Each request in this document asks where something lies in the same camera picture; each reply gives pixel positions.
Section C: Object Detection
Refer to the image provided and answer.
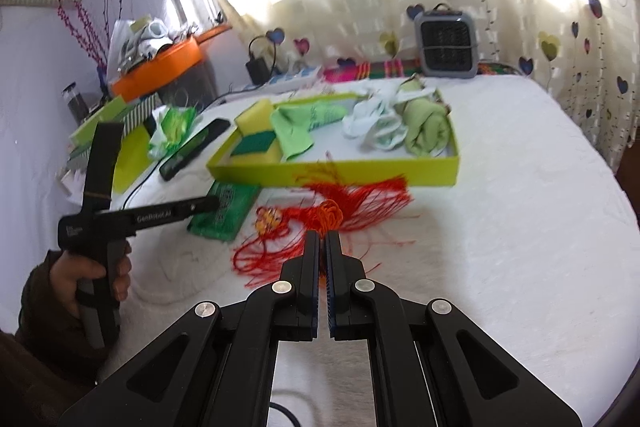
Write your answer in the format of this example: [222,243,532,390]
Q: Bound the rolled light green towel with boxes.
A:
[395,94,451,156]

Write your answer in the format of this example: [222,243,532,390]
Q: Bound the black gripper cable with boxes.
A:
[267,401,303,427]

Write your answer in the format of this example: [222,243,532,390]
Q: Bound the green tissue packet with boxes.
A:
[147,104,201,160]

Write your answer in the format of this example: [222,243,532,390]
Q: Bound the dark jar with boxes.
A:
[61,82,93,125]

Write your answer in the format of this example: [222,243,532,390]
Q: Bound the pile of papers and bags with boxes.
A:
[107,14,201,75]

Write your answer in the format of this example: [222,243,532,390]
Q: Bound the person's left hand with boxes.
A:
[49,239,133,318]

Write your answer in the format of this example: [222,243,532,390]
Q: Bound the yellow green paper box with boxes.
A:
[112,127,156,195]

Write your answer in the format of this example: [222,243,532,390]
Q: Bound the black charger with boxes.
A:
[246,57,268,85]

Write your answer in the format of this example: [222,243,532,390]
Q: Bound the yellow and green sponge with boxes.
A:
[227,129,283,164]
[235,102,275,135]

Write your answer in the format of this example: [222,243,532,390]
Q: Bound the red decorative branches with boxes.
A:
[50,0,133,72]

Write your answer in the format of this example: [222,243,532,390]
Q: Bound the black charger cable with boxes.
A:
[248,34,281,75]

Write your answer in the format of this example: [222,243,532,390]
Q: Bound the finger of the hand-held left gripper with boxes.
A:
[187,194,221,220]

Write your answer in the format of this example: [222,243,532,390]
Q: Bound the white and blue power strip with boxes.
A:
[265,66,323,90]

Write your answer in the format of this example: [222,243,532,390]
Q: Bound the small grey heater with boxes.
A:
[414,4,478,80]

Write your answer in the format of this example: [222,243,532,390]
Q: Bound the striped cardboard box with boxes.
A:
[67,94,161,158]

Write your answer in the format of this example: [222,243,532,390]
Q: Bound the black smartphone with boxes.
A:
[159,118,232,181]

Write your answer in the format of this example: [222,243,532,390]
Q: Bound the light green microfiber cloth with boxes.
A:
[270,102,348,160]

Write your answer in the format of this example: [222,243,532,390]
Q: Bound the orange plastic container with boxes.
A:
[111,23,233,102]

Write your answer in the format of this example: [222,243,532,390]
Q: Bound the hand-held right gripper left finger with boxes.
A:
[57,229,321,427]

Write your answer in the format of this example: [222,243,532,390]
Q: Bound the person's left forearm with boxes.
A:
[0,249,108,427]

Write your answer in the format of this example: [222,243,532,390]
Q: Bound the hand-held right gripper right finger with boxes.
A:
[325,229,583,427]

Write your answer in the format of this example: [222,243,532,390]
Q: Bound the red tassel knot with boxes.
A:
[232,157,416,290]

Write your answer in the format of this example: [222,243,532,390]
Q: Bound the lime green cardboard box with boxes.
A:
[206,88,461,188]

